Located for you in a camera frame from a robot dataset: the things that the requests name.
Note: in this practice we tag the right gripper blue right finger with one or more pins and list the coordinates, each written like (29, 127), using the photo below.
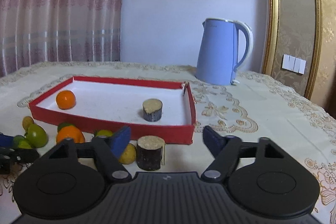
(227, 152)

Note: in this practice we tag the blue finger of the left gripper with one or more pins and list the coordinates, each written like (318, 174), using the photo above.
(10, 156)
(6, 141)

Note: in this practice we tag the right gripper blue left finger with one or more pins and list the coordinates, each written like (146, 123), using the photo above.
(106, 151)

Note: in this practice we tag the green tomato with calyx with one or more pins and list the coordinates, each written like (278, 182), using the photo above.
(37, 136)

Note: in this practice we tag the dark sugarcane piece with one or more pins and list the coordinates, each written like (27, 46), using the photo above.
(150, 151)
(152, 109)

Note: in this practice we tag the green cucumber chunk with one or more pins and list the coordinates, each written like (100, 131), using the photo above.
(62, 125)

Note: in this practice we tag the green cucumber chunk outside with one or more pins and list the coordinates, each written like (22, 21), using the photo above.
(20, 141)

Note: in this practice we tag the small green tomato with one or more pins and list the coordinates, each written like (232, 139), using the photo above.
(103, 133)

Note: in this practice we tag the small tan longan fruit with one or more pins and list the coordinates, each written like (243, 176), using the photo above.
(27, 122)

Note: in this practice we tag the large orange tangerine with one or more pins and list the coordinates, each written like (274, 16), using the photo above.
(70, 132)

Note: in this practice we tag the red shallow cardboard tray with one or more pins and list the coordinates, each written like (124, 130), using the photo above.
(110, 103)

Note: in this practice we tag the beige embroidered tablecloth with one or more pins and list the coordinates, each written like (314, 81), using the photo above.
(258, 106)

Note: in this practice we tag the orange tangerine in tray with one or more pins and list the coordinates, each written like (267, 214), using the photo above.
(65, 100)

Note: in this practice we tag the blue electric kettle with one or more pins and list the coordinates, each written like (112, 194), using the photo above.
(218, 55)

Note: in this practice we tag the pink floral curtain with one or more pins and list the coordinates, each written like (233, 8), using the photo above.
(33, 31)

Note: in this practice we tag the white wall switch panel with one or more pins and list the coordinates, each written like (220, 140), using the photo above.
(293, 64)

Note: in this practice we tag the gold arched frame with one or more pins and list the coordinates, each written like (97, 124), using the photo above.
(295, 29)

